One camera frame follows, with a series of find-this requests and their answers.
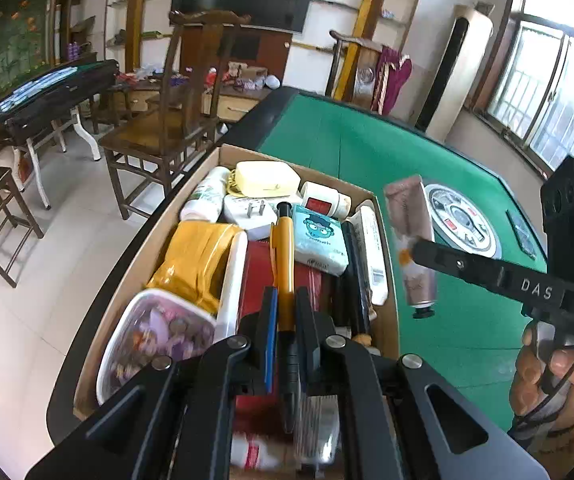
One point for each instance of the clear plastic trinket container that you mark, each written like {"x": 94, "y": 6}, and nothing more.
{"x": 152, "y": 340}

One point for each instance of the wooden chair with maroon cloth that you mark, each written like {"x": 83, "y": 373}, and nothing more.
{"x": 387, "y": 75}

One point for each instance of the black stick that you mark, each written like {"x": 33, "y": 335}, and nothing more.
{"x": 354, "y": 280}

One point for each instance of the person's patterned clothing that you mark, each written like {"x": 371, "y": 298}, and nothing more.
{"x": 567, "y": 447}

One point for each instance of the tissue packet with blue cartoon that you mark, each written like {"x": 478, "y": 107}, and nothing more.
{"x": 317, "y": 240}

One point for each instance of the red snack packet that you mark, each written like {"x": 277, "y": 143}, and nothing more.
{"x": 259, "y": 270}

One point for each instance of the white bottle with green print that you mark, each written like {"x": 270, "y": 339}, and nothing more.
{"x": 207, "y": 195}

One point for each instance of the window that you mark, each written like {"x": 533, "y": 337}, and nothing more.
{"x": 552, "y": 85}

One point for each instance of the cluttered wooden desk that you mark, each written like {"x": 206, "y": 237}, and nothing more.
{"x": 237, "y": 100}

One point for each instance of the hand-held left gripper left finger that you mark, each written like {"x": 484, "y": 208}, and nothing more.
{"x": 271, "y": 340}

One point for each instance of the white slim box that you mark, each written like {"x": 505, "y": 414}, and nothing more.
{"x": 232, "y": 285}

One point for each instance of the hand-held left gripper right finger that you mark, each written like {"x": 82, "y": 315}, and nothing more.
{"x": 312, "y": 340}

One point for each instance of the standing air conditioner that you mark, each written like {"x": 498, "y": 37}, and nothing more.
{"x": 462, "y": 70}

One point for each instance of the person's right hand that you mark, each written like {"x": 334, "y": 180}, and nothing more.
{"x": 557, "y": 375}

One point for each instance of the black folding table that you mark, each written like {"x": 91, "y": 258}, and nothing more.
{"x": 52, "y": 95}

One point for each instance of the white tube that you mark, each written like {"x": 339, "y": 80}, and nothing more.
{"x": 372, "y": 250}

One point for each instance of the cardboard box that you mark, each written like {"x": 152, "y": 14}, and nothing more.
{"x": 192, "y": 200}

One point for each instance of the white gadget with red label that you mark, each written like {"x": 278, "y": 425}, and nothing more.
{"x": 324, "y": 200}

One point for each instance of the grey tube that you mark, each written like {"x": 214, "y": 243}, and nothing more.
{"x": 317, "y": 430}

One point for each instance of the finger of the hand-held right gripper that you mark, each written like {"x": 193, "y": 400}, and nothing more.
{"x": 492, "y": 275}

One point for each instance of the cream rounded case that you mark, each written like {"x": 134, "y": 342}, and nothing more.
{"x": 267, "y": 179}

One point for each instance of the black smartphone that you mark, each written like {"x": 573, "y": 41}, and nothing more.
{"x": 522, "y": 235}

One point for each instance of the round table centre panel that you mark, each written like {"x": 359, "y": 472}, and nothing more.
{"x": 459, "y": 220}

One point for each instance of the yellow snack packet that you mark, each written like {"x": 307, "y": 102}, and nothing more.
{"x": 192, "y": 265}

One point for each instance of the pink hand cream tube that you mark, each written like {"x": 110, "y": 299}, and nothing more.
{"x": 412, "y": 220}

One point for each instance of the orange pen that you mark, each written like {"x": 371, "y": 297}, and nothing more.
{"x": 284, "y": 270}

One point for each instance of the white charger plug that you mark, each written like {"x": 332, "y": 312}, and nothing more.
{"x": 247, "y": 215}

